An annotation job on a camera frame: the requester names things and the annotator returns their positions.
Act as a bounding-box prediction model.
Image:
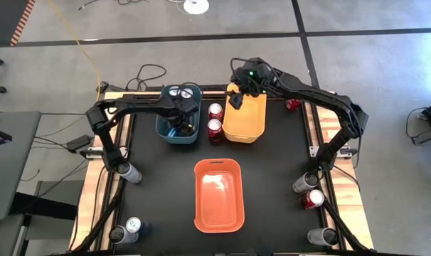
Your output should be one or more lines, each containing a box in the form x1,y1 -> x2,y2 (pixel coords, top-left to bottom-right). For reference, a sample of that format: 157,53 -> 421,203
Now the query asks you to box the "yellow plastic bin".
221,83 -> 268,144

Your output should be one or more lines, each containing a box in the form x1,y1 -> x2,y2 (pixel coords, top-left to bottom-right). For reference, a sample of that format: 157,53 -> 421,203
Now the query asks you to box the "black diagonal support strut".
320,198 -> 371,253
71,181 -> 126,253

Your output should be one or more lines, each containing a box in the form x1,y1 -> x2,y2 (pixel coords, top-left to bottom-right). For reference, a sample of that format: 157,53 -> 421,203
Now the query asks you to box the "yellow power cable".
46,0 -> 102,111

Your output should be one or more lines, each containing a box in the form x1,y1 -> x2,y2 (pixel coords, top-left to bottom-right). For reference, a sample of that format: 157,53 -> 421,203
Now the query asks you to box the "black looped floor cable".
124,63 -> 167,92

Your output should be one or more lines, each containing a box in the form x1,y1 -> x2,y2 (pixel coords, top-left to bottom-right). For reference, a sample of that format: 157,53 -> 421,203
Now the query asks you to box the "orange plastic bin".
193,158 -> 246,235

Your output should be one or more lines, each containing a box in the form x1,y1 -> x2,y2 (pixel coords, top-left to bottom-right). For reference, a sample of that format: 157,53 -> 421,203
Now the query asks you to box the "black mat orange striped edge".
0,0 -> 37,47

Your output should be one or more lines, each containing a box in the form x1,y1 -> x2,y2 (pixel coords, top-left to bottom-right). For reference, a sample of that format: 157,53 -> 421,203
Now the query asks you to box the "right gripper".
228,57 -> 275,110

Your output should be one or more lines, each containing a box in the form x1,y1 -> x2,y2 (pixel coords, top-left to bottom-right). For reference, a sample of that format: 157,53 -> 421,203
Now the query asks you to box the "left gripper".
167,92 -> 199,138

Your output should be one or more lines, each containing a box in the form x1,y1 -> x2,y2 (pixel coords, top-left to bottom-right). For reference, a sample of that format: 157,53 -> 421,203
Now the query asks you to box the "white Celsius drink can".
116,161 -> 143,185
292,171 -> 319,194
108,225 -> 140,245
307,227 -> 340,247

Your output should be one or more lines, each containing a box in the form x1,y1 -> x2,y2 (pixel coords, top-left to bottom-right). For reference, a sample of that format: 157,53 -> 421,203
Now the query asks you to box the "black aluminium table frame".
94,83 -> 375,256

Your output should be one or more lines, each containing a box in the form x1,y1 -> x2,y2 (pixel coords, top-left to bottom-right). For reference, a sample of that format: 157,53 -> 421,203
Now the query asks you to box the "red Coca-Cola can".
285,98 -> 302,111
299,188 -> 325,210
208,102 -> 224,122
206,119 -> 223,143

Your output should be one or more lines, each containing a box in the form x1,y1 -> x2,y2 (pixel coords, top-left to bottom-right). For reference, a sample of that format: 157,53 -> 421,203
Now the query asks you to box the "blue plastic bin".
154,84 -> 203,145

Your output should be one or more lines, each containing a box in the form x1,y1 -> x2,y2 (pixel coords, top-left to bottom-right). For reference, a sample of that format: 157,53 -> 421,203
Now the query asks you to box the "white round disc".
183,0 -> 210,16

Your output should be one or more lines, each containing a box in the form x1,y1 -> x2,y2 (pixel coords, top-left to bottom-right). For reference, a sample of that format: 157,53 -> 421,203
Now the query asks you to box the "grey desk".
0,110 -> 42,221

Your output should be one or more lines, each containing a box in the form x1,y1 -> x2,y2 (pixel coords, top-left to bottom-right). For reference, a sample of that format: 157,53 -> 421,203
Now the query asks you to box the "black power adapter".
65,134 -> 92,152

